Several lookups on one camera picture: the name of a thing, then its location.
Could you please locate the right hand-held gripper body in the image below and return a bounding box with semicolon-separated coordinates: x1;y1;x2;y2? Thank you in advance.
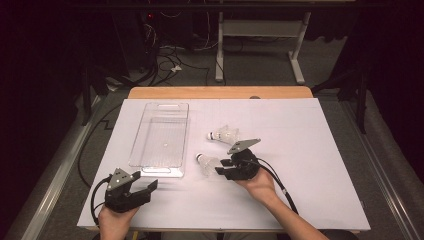
227;138;262;182

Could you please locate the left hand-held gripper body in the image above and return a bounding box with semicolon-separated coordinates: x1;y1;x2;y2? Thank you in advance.
104;167;151;214

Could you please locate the clear plastic tray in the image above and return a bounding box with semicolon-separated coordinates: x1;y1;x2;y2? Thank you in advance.
128;101;190;179

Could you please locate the person's left hand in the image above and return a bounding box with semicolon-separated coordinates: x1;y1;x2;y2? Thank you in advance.
98;205;140;240

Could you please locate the person's right hand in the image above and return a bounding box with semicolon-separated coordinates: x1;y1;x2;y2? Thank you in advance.
234;168;279;206

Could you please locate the white board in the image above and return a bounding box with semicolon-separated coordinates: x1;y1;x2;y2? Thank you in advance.
77;98;372;232

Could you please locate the wooden table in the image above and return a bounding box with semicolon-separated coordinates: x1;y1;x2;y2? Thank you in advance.
79;85;363;234

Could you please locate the black stand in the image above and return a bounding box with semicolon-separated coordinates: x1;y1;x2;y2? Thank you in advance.
311;68;368;135
81;64;134;127

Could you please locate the white metal stand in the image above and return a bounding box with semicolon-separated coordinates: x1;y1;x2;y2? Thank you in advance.
214;11;306;85

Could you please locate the dark curtain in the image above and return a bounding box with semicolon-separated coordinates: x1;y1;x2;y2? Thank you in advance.
304;0;424;181
0;0;88;231

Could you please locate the dark equipment with red light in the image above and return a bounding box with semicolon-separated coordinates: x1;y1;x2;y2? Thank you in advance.
139;9;161;73

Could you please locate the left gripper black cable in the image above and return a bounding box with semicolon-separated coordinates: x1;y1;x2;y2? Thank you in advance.
90;175;113;226

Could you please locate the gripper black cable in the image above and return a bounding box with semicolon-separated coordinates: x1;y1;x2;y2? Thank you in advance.
90;175;113;226
254;157;299;215

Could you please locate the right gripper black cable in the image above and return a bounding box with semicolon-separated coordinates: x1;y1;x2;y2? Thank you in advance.
254;157;299;215

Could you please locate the thin black cable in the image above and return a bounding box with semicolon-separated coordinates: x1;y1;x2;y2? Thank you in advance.
77;102;124;188

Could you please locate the aluminium rail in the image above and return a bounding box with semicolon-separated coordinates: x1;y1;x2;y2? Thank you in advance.
19;94;103;240
339;99;424;240

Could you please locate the tangle of black cables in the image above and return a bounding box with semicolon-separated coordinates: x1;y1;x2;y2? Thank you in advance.
139;9;218;88

